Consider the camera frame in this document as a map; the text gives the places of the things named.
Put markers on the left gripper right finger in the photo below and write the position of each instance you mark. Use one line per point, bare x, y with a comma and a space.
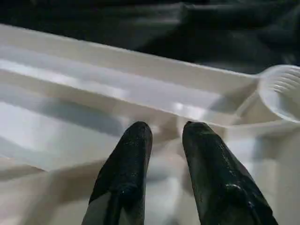
218, 178

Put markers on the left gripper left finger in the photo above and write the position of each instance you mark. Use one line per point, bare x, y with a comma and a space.
124, 168

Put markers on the white plastic table top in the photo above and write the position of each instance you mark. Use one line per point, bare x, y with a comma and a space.
93, 82

